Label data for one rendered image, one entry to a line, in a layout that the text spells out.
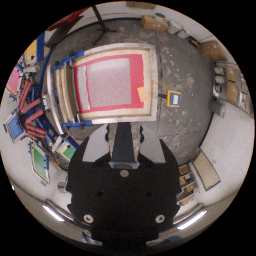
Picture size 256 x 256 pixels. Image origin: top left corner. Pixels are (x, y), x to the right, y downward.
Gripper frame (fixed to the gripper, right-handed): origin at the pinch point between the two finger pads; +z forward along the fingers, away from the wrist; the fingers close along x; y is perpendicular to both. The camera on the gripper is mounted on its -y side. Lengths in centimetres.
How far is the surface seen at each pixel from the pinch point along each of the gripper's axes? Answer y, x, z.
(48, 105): -3, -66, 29
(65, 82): -15, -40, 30
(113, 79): -13.4, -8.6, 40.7
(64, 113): 9, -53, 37
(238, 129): -12, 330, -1
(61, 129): 23, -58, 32
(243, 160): 42, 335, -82
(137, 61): -27.5, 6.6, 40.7
